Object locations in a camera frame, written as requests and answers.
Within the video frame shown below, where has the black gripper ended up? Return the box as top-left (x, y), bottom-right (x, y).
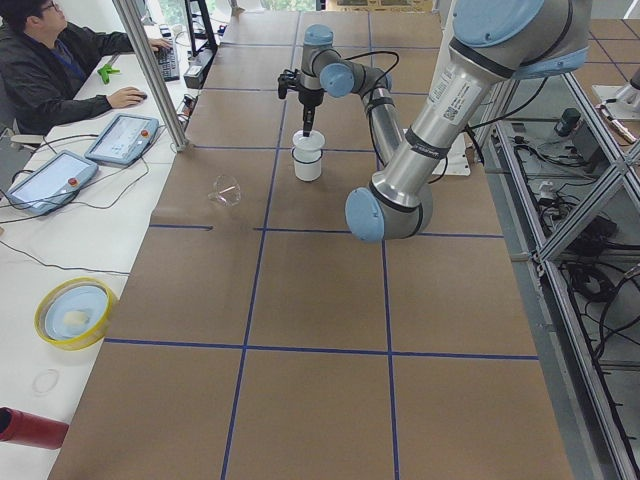
top-left (299, 87), bottom-right (321, 137)

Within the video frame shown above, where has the clear plastic funnel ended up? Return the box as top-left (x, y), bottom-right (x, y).
top-left (208, 175), bottom-right (242, 207)

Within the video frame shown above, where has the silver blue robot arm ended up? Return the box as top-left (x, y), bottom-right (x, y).
top-left (279, 1), bottom-right (592, 242)

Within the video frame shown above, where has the white enamel cup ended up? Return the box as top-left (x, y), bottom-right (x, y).
top-left (292, 147), bottom-right (322, 182)

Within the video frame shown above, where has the black keyboard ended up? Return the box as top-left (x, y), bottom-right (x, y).
top-left (154, 47), bottom-right (180, 81)

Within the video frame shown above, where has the far teach pendant tablet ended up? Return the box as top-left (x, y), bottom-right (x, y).
top-left (84, 114), bottom-right (160, 166)

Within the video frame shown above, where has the teach pendant tablet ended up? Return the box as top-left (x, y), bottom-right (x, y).
top-left (7, 150), bottom-right (98, 215)
top-left (84, 114), bottom-right (160, 166)

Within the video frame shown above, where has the green plastic tool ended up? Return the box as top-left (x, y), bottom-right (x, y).
top-left (97, 64), bottom-right (120, 85)

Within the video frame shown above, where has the near teach pendant tablet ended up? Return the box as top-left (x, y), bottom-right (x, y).
top-left (7, 150), bottom-right (98, 215)

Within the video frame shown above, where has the seated person dark jacket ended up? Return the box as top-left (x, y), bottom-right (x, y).
top-left (1, 1), bottom-right (144, 135)

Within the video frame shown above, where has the yellow tape roll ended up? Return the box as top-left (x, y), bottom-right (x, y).
top-left (34, 277), bottom-right (118, 351)

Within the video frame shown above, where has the red cylinder bottle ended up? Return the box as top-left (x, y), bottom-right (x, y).
top-left (1, 407), bottom-right (69, 450)

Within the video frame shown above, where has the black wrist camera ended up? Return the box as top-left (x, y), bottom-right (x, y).
top-left (277, 69), bottom-right (300, 100)

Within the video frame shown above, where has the aluminium frame post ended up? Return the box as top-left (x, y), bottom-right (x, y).
top-left (113, 0), bottom-right (189, 152)

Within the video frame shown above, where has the aluminium frame rail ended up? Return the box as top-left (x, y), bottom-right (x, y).
top-left (484, 74), bottom-right (639, 479)

